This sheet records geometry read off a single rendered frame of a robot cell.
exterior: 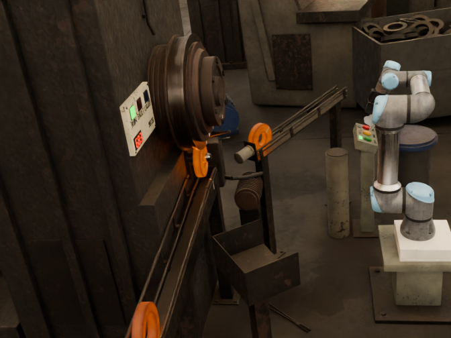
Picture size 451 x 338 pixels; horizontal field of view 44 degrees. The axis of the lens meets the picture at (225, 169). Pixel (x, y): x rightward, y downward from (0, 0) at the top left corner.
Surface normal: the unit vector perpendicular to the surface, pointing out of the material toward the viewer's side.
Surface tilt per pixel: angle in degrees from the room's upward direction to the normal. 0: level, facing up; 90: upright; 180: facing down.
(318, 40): 90
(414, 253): 90
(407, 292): 90
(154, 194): 0
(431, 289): 90
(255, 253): 5
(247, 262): 5
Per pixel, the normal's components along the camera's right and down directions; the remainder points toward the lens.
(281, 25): -0.39, 0.45
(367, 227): -0.16, 0.46
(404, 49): 0.10, 0.43
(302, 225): -0.12, -0.89
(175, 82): -0.20, -0.03
